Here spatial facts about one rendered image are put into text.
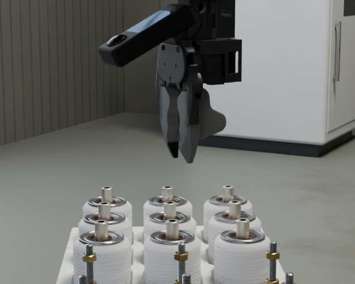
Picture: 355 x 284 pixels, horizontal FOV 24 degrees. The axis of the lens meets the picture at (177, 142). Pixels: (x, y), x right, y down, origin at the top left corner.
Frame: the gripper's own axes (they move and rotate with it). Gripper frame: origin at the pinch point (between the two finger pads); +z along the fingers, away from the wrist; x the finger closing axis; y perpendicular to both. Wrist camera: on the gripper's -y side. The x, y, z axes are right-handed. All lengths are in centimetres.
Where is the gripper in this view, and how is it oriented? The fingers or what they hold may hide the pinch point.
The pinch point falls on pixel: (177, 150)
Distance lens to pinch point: 102.6
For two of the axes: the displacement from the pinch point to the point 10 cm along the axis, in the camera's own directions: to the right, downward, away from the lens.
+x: -4.6, -1.6, 8.7
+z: 0.0, 9.8, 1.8
